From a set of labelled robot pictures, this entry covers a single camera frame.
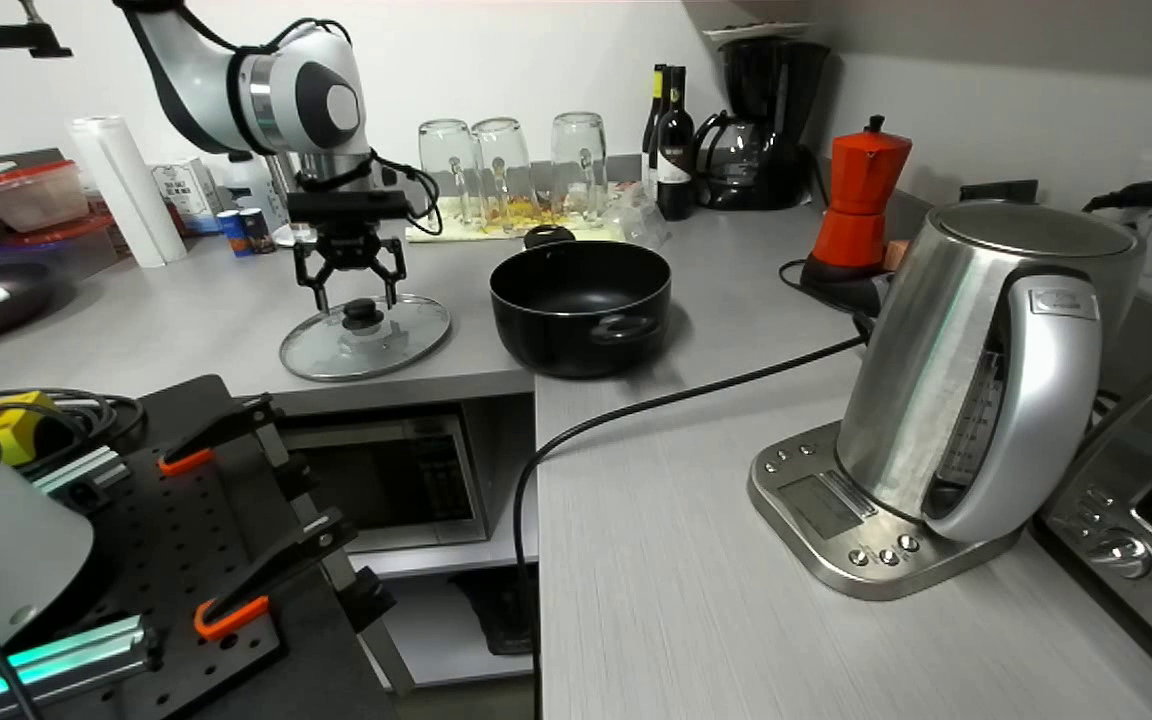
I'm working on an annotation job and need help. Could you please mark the round glass pot lid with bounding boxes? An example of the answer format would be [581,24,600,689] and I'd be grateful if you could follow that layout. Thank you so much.
[274,294,456,389]

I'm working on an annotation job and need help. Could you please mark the yellow tool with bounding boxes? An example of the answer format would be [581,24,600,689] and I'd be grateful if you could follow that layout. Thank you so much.
[0,389,58,472]

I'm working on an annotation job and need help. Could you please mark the red lidded container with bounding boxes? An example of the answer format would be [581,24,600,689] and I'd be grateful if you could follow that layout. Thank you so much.
[0,152,78,239]

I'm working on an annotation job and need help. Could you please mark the clear drinking glass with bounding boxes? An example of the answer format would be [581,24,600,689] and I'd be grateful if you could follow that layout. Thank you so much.
[467,112,535,206]
[547,109,615,206]
[410,118,478,206]

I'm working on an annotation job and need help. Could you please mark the white paper towel roll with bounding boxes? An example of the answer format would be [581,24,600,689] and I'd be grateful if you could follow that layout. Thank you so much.
[64,109,190,277]

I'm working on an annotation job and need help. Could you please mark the white upper cabinet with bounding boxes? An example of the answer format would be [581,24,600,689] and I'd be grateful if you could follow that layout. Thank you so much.
[676,0,1152,90]

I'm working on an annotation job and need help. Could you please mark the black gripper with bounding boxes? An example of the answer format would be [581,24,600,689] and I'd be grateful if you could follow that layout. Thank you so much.
[291,222,410,323]

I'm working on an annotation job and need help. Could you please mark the grey round shade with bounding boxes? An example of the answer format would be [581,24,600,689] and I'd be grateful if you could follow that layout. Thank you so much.
[0,456,100,653]

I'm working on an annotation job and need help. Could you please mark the dark wine bottle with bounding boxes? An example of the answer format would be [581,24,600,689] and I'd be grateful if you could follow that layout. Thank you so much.
[639,59,698,224]

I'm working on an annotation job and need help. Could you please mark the black clamp orange handle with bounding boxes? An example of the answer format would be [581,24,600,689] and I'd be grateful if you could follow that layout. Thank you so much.
[153,389,291,490]
[186,495,398,650]

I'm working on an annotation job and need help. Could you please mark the black camera stand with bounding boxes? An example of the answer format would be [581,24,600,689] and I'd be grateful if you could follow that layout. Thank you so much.
[0,0,75,64]

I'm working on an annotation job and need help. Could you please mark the blue drink can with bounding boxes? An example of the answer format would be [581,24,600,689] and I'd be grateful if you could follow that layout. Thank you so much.
[219,206,274,261]

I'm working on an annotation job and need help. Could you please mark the black cooking pot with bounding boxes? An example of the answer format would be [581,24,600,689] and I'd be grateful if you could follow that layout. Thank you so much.
[489,222,676,384]

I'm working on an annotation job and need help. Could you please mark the coiled black cable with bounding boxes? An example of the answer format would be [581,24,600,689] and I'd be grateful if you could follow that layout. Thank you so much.
[11,384,156,472]

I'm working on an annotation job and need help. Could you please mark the stainless steel electric kettle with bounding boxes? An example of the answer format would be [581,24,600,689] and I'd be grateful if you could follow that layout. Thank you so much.
[833,202,1147,548]

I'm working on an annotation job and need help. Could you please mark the red moka pot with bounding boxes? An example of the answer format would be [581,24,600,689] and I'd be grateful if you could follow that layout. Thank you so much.
[804,112,916,281]

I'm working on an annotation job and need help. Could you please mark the yellow cutting board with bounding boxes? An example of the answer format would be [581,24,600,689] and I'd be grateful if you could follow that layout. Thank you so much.
[436,217,637,249]

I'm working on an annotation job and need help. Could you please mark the black power plug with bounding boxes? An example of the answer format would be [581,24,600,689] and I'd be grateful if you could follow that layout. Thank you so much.
[1081,175,1152,222]

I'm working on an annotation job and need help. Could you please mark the stainless steel toaster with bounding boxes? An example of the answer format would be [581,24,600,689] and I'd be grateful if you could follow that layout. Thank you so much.
[1030,348,1152,711]

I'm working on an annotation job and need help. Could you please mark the aluminium extrusion bar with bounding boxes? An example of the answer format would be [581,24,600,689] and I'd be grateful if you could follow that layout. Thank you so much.
[23,445,125,508]

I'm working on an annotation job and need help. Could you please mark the black drip coffee maker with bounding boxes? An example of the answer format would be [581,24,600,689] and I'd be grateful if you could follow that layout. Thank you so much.
[687,31,836,217]

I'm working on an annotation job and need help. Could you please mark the black kettle power cable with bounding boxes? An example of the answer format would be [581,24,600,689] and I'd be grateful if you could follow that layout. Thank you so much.
[508,333,868,671]

